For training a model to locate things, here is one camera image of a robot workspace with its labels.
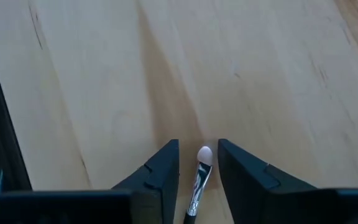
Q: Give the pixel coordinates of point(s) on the black makeup brush pale tip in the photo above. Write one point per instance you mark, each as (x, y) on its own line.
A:
(199, 183)

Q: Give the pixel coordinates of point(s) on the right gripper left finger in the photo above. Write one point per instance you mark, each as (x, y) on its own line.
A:
(104, 208)

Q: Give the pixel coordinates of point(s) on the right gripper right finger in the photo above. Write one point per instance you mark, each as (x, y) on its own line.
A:
(291, 208)

